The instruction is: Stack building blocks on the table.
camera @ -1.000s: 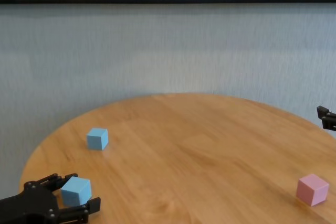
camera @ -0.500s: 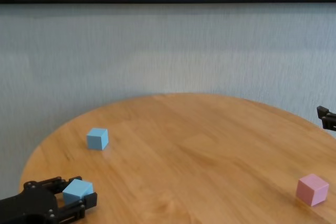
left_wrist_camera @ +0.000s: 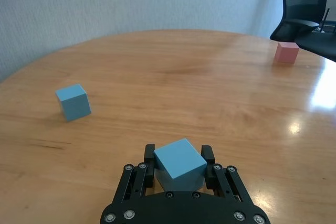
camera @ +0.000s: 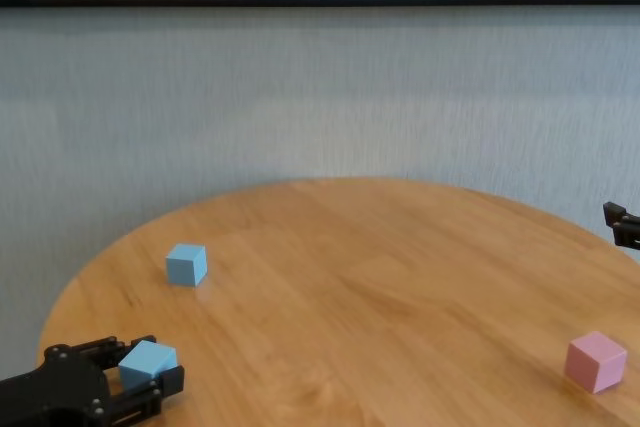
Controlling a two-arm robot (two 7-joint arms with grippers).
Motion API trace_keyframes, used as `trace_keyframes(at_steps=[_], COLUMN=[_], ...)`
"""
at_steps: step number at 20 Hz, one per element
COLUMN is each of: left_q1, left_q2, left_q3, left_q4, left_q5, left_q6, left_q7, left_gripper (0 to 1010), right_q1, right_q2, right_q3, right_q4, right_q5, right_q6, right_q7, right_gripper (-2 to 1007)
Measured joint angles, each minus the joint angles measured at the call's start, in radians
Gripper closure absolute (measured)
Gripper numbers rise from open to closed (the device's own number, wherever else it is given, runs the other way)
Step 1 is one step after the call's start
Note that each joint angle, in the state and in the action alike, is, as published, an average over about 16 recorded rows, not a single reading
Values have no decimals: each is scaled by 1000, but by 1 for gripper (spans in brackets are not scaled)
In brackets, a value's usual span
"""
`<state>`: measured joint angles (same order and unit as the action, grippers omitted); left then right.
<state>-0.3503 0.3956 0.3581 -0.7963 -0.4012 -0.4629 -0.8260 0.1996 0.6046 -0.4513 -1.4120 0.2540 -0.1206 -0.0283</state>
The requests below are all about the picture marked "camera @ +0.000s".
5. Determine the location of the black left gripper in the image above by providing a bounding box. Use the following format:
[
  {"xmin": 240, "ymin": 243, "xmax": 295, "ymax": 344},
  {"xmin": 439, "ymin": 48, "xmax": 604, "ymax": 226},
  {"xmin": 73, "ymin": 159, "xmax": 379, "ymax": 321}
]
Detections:
[{"xmin": 0, "ymin": 334, "xmax": 185, "ymax": 427}]

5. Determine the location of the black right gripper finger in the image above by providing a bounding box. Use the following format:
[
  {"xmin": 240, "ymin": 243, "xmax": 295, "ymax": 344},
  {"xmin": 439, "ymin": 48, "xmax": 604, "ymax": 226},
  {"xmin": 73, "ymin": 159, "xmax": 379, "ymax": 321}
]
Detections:
[{"xmin": 602, "ymin": 200, "xmax": 640, "ymax": 251}]

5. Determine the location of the light blue cube block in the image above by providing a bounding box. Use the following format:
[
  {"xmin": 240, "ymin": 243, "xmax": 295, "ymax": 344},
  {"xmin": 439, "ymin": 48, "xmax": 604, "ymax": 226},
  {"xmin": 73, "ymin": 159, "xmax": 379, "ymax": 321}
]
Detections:
[
  {"xmin": 165, "ymin": 243, "xmax": 208, "ymax": 289},
  {"xmin": 118, "ymin": 339, "xmax": 179, "ymax": 392}
]

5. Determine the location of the pink cube block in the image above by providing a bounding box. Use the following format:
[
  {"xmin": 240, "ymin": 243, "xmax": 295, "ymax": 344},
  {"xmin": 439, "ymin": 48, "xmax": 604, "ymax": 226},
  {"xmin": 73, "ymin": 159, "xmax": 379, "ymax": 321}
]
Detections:
[{"xmin": 564, "ymin": 330, "xmax": 628, "ymax": 395}]

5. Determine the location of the black partition top rail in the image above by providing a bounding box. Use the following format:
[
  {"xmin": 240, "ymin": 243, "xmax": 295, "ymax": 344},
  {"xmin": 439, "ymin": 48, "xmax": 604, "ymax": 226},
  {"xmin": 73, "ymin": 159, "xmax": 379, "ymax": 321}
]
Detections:
[{"xmin": 0, "ymin": 0, "xmax": 640, "ymax": 10}]

